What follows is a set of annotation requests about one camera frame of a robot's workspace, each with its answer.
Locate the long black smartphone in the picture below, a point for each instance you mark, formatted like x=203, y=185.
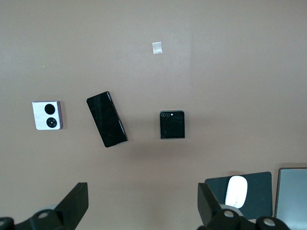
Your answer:
x=106, y=119

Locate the small clear tape piece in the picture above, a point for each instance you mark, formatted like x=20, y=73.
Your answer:
x=157, y=48

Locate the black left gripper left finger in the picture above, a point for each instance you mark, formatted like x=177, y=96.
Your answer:
x=69, y=206

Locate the black mouse pad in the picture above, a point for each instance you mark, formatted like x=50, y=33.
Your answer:
x=259, y=191

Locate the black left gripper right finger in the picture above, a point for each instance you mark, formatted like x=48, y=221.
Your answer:
x=211, y=210

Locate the lavender flip phone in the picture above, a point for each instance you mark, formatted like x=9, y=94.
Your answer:
x=39, y=119

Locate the white computer mouse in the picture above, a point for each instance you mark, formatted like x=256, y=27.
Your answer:
x=237, y=191

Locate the black flip phone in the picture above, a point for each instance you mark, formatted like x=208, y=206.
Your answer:
x=172, y=125

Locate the grey closed laptop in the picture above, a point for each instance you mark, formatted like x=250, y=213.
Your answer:
x=292, y=196

